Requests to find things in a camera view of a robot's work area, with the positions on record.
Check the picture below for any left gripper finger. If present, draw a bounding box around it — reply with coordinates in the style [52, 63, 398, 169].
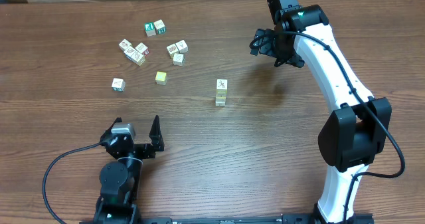
[100, 117, 122, 146]
[149, 115, 165, 152]

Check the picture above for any green number four block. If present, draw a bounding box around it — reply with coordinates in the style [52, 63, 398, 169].
[216, 79, 228, 93]

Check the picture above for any wooden block red pencil picture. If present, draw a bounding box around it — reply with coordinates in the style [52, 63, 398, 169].
[215, 100, 226, 106]

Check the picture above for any yellow wooden block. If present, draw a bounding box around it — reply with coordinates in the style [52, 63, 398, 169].
[155, 71, 167, 85]
[131, 51, 145, 66]

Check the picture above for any red number three block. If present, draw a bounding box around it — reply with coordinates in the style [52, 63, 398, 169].
[216, 90, 227, 98]

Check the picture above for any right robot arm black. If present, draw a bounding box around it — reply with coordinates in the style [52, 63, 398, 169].
[250, 0, 392, 223]

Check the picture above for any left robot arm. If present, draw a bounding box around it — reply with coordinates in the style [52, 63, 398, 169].
[91, 116, 165, 224]

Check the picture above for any wooden block teal side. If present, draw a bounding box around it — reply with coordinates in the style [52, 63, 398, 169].
[112, 78, 126, 92]

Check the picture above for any yellow top wooden block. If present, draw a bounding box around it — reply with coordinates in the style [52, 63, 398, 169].
[155, 71, 167, 85]

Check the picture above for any wooden block green picture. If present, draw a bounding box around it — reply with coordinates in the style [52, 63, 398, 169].
[173, 53, 185, 66]

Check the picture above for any wooden block ball picture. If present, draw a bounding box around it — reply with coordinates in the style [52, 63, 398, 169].
[124, 46, 136, 60]

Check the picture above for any wooden block red side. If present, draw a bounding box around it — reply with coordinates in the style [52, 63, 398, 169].
[135, 43, 149, 56]

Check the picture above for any wooden block brown picture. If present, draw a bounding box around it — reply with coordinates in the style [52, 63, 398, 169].
[167, 44, 179, 58]

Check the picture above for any wooden block squirrel picture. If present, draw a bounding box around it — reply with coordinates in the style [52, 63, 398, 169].
[119, 39, 132, 51]

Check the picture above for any wooden block triangle picture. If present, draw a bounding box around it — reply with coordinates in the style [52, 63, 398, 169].
[175, 40, 189, 54]

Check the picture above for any wooden block green side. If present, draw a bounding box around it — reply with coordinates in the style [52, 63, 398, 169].
[153, 19, 167, 35]

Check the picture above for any green top wooden block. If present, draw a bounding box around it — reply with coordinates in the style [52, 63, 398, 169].
[144, 23, 156, 37]

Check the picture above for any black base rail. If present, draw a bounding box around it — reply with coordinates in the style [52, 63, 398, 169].
[79, 214, 375, 224]

